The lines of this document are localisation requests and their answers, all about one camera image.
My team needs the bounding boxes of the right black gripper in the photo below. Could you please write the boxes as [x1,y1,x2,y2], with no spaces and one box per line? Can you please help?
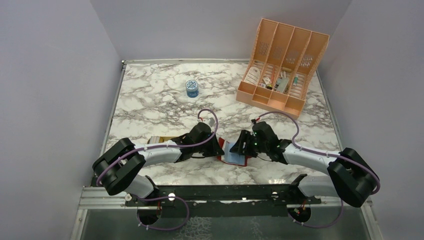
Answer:
[230,129,269,158]

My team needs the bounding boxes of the red leather card holder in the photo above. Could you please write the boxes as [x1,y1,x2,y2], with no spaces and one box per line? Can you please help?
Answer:
[216,137,249,167]

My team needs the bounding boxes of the beige oval tray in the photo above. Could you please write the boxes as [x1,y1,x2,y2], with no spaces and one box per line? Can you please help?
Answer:
[160,136,178,144]

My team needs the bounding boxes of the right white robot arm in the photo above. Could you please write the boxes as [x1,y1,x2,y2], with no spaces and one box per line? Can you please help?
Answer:
[229,122,379,208]

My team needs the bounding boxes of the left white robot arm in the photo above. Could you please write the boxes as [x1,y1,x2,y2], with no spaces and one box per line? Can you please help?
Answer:
[92,122,225,206]

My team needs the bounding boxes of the stack of cards in tray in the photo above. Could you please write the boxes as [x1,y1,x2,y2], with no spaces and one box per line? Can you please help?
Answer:
[147,136,164,144]

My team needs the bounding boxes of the white striped card in organizer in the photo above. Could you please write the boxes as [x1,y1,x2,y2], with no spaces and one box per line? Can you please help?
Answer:
[243,66,261,85]

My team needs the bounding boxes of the blue round tin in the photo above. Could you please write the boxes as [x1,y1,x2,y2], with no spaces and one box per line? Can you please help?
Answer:
[185,80,199,98]

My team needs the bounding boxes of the small items in organizer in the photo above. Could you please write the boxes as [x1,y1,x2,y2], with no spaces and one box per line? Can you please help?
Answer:
[258,67,292,94]

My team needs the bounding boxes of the orange plastic file organizer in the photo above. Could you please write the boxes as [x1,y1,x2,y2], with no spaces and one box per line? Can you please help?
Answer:
[236,18,330,119]

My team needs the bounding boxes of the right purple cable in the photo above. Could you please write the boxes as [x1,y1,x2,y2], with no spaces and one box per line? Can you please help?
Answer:
[256,110,382,230]

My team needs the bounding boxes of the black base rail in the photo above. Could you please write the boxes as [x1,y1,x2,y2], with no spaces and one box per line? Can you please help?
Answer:
[125,184,321,218]

